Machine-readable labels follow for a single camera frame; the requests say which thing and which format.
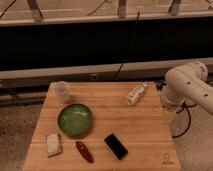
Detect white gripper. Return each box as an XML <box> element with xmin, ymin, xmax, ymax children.
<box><xmin>160</xmin><ymin>87</ymin><xmax>183</xmax><ymax>125</ymax></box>

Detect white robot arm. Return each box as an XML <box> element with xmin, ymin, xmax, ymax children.
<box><xmin>160</xmin><ymin>61</ymin><xmax>213</xmax><ymax>125</ymax></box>

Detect small plastic bottle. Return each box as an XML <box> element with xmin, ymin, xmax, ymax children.
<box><xmin>126</xmin><ymin>83</ymin><xmax>147</xmax><ymax>105</ymax></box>

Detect wooden cutting board table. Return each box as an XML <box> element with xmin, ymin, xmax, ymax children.
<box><xmin>22</xmin><ymin>82</ymin><xmax>181</xmax><ymax>171</ymax></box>

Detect black smartphone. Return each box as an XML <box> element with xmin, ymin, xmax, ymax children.
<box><xmin>104</xmin><ymin>134</ymin><xmax>128</xmax><ymax>160</ymax></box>

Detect red chili pepper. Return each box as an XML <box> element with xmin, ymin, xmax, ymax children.
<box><xmin>76</xmin><ymin>141</ymin><xmax>94</xmax><ymax>163</ymax></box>

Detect green ceramic bowl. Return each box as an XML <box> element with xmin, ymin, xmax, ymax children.
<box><xmin>57</xmin><ymin>103</ymin><xmax>93</xmax><ymax>136</ymax></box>

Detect clear plastic cup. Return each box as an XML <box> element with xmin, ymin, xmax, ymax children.
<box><xmin>53</xmin><ymin>81</ymin><xmax>70</xmax><ymax>102</ymax></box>

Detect white sponge block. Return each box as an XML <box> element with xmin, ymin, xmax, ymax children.
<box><xmin>46</xmin><ymin>133</ymin><xmax>62</xmax><ymax>157</ymax></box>

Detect black cable on floor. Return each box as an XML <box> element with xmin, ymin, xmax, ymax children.
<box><xmin>155</xmin><ymin>79</ymin><xmax>198</xmax><ymax>139</ymax></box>

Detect black hanging cable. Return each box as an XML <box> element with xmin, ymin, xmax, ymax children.
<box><xmin>111</xmin><ymin>9</ymin><xmax>141</xmax><ymax>81</ymax></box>

